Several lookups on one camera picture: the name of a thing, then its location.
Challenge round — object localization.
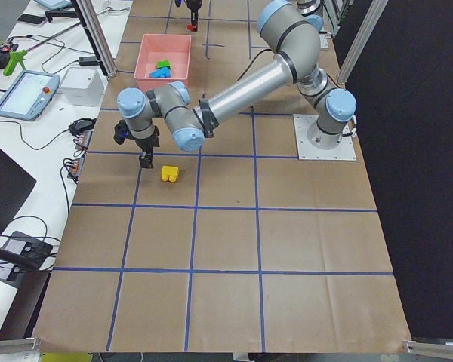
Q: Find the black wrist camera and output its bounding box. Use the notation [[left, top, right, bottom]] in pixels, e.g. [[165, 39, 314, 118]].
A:
[[113, 119, 130, 145]]

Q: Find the pink plastic box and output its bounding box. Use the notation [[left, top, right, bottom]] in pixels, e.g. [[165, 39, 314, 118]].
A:
[[134, 34, 192, 91]]

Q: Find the teach pendant tablet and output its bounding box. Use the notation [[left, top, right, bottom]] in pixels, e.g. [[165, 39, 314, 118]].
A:
[[0, 70, 60, 121]]

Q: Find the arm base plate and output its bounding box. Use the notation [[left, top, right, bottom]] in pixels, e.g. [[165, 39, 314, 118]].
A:
[[293, 114, 357, 162]]

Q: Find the black power adapter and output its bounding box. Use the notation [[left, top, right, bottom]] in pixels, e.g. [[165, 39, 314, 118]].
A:
[[78, 57, 99, 67]]

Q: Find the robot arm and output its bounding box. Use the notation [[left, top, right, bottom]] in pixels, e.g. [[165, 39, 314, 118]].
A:
[[113, 1, 357, 169], [140, 1, 329, 168]]

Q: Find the green toy block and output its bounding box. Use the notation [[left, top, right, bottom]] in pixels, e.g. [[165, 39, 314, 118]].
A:
[[156, 60, 171, 69]]

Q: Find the green plastic clamp tool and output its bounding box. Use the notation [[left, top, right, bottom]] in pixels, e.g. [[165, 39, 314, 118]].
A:
[[3, 50, 27, 76]]

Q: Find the white box device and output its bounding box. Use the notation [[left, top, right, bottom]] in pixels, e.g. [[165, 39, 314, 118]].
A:
[[60, 67, 104, 106]]

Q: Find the yellow toy block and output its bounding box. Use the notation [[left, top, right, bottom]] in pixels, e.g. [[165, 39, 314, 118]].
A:
[[161, 165, 180, 183]]

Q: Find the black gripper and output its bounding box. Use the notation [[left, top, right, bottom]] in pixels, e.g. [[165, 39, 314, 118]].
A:
[[185, 0, 202, 27], [130, 126, 160, 169]]

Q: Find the aluminium frame post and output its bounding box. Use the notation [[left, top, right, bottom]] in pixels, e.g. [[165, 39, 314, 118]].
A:
[[71, 0, 117, 78]]

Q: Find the blue toy block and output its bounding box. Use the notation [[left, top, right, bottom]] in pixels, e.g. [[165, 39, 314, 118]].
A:
[[149, 66, 172, 78]]

